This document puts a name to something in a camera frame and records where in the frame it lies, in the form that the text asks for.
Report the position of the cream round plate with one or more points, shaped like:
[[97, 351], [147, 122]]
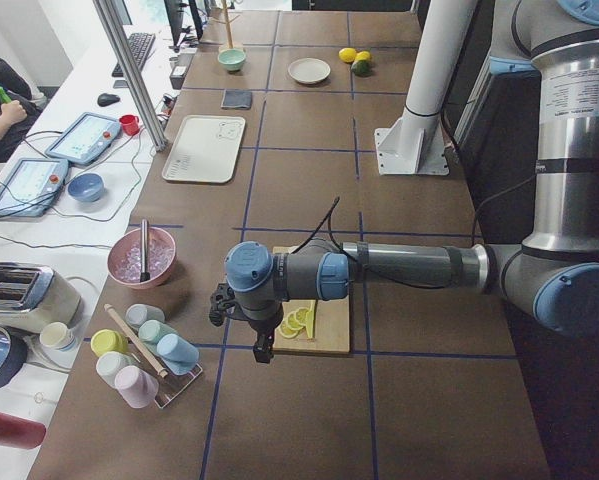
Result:
[[309, 71]]

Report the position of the pink bowl with ice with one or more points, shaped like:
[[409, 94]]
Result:
[[123, 261]]

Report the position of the wooden cutting board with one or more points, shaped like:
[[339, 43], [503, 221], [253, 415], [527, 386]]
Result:
[[331, 332]]

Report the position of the yellow lemon near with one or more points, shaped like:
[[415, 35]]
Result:
[[347, 55]]

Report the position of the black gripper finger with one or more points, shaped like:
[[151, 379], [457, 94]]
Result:
[[263, 347]]

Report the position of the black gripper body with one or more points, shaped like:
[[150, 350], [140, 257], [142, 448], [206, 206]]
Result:
[[262, 328]]

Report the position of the yellow plastic knife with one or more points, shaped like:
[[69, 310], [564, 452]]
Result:
[[310, 320]]

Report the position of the black box on desk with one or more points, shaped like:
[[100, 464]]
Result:
[[179, 68]]

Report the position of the grey folded cloth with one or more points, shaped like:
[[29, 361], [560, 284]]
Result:
[[236, 99]]

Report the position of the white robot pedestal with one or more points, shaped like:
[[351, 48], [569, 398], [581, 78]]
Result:
[[414, 145]]

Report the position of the teach pendant far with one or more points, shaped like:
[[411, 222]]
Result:
[[86, 139]]

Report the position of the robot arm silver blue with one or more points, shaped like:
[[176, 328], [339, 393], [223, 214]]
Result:
[[552, 275]]

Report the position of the wooden mug tree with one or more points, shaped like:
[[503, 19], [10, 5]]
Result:
[[230, 43]]

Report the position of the white paper cup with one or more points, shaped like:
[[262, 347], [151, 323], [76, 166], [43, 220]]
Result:
[[57, 336]]

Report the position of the yellow lemon far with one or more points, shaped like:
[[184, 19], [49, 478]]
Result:
[[363, 56]]

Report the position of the cup rack with cups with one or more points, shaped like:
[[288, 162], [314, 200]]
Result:
[[134, 369]]

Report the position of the wooden rolling stick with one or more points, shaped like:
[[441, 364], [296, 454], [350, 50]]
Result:
[[160, 369]]

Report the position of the blue bowl on desk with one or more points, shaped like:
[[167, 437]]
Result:
[[87, 187]]

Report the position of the cream toaster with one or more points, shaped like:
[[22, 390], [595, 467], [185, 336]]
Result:
[[34, 296]]

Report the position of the white bear tray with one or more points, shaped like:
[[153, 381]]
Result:
[[205, 149]]

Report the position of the teach pendant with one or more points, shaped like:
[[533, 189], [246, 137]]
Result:
[[86, 139], [32, 186]]

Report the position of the green lime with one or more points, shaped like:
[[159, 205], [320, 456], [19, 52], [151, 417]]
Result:
[[361, 68]]

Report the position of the black computer mouse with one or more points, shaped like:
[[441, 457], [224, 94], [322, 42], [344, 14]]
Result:
[[107, 99]]

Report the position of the mint green bowl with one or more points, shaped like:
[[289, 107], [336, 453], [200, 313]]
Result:
[[232, 60]]

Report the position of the yellow lemon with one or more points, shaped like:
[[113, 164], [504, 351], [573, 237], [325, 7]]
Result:
[[363, 56], [347, 55]]

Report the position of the lemon slices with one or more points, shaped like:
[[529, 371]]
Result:
[[295, 323]]

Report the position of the aluminium frame post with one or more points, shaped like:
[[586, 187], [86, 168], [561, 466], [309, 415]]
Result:
[[114, 30]]

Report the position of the seated person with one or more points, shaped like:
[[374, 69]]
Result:
[[18, 112]]

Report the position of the red cup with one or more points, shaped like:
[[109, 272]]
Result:
[[129, 124]]

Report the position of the black keyboard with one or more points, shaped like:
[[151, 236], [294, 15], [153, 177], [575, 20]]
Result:
[[141, 44]]

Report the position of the teach pendant near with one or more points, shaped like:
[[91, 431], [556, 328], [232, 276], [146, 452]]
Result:
[[32, 186]]

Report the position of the red bottle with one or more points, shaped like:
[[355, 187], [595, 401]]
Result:
[[20, 433]]

